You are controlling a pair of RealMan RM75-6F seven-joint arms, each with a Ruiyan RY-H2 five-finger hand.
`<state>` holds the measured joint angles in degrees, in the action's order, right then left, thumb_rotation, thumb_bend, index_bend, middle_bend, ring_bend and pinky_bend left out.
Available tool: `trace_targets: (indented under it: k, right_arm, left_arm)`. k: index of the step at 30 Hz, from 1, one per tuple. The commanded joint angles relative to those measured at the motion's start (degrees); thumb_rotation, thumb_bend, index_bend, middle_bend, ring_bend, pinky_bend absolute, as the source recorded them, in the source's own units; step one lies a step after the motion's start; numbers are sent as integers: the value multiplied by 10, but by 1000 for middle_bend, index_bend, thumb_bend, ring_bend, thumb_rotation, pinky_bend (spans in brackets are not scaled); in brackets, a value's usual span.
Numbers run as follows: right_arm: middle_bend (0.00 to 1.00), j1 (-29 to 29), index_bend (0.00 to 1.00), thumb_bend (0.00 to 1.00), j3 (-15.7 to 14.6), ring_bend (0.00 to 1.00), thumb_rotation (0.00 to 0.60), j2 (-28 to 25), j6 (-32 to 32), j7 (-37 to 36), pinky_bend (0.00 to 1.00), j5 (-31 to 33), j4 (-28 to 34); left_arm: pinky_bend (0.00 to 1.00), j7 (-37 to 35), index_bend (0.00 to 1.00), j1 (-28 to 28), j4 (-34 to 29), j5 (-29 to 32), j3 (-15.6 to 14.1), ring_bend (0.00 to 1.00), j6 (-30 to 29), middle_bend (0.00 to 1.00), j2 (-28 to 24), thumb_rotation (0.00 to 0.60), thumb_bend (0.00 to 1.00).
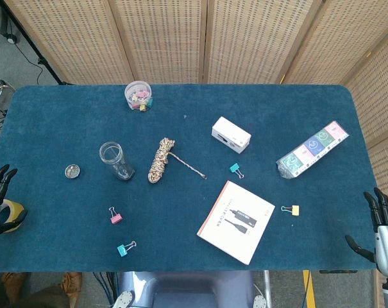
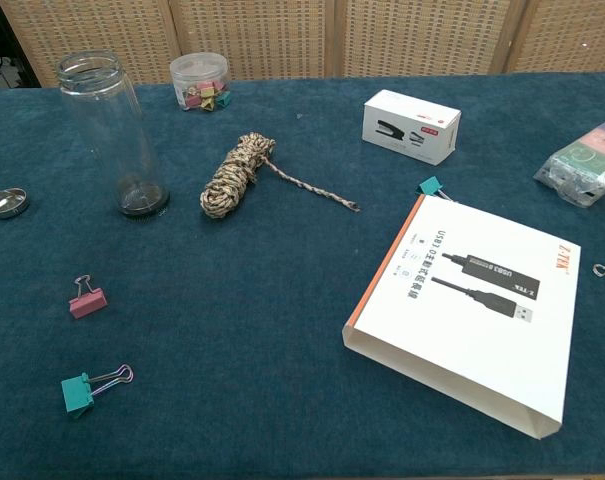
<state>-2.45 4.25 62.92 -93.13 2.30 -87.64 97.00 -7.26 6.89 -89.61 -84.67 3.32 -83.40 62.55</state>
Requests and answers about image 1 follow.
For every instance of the yellow tape roll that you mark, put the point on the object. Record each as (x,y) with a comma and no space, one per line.
(15,207)

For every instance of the yellow binder clip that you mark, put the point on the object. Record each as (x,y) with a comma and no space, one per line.
(294,210)

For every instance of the metal table leg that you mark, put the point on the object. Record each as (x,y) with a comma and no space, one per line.
(268,288)

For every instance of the clear jar of binder clips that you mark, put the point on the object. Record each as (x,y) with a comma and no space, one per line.
(137,95)

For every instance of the white booklet with red edge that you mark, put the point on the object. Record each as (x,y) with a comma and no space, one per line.
(235,223)

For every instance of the pink binder clip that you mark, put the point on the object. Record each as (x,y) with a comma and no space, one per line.
(116,219)

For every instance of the blue-grey robot torso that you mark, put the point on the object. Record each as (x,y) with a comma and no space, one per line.
(187,290)

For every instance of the small white cardboard box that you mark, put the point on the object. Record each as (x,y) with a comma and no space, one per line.
(230,133)

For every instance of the black tripod stand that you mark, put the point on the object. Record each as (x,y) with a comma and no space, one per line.
(23,35)

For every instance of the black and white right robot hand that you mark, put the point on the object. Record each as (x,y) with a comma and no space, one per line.
(387,244)

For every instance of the brown shoe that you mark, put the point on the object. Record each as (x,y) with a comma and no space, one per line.
(71,284)
(12,285)

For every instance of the blue table cloth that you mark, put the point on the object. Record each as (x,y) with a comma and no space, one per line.
(187,199)

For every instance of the colourful pack in clear wrap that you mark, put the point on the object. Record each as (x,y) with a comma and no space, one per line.
(312,149)

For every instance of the small metal jar lid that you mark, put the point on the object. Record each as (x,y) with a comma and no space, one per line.
(73,171)

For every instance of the teal binder clip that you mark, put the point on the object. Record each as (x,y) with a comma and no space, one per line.
(234,168)
(122,249)

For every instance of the clear drinking glass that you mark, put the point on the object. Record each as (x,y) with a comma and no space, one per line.
(116,160)

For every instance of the woven wicker folding screen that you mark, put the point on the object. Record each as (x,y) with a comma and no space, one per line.
(245,38)

